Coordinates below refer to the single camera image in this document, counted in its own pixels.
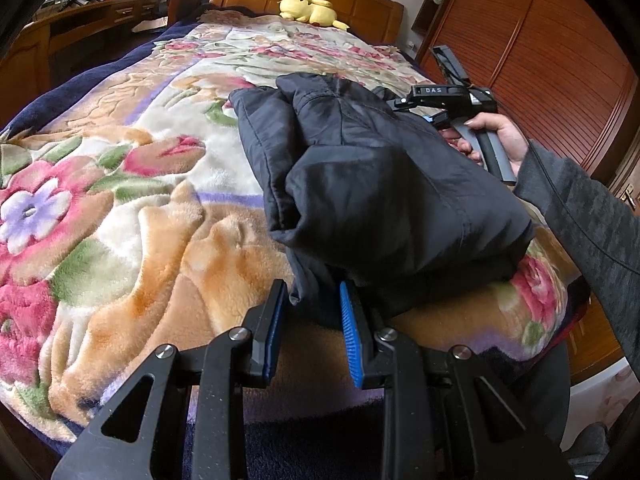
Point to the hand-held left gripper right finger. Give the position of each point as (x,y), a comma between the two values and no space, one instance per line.
(352,340)

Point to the person's right hand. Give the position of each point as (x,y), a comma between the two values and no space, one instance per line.
(505,135)

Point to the wooden open shelf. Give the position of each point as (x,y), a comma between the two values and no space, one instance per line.
(435,0)

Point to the floral plush blanket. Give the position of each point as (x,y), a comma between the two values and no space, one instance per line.
(125,210)

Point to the black jacket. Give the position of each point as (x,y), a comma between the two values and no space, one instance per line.
(380,185)

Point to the yellow plush toy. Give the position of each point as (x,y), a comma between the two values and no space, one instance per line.
(307,10)

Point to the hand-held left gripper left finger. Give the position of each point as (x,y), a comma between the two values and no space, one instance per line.
(276,340)

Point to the person's grey trouser leg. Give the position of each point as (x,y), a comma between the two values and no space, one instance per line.
(592,452)

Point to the brown cardboard piece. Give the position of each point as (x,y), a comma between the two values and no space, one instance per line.
(150,25)

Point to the wooden slatted wardrobe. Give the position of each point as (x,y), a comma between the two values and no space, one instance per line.
(550,35)

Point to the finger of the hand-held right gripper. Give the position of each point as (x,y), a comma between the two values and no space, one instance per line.
(402,105)
(437,121)

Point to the wooden desk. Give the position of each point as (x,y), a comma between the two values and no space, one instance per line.
(60,40)

